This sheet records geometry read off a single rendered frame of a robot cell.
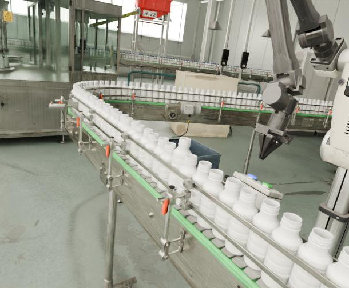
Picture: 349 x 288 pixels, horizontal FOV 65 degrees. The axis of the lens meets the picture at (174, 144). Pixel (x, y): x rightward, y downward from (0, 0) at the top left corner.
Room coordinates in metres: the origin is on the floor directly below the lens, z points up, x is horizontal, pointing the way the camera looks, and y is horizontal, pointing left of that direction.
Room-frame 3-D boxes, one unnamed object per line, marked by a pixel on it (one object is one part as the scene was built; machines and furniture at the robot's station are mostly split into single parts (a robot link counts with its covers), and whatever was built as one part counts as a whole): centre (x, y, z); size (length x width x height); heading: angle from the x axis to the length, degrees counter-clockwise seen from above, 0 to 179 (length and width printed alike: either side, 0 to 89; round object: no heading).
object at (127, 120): (1.15, 0.21, 1.08); 0.06 x 0.06 x 0.17
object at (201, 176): (0.73, -0.09, 1.08); 0.06 x 0.06 x 0.17
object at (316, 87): (6.68, -2.91, 0.96); 0.82 x 0.50 x 1.91; 107
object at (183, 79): (5.50, -0.45, 0.59); 1.10 x 0.62 x 1.18; 107
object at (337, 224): (1.00, -0.69, 0.74); 0.11 x 0.11 x 0.40; 35
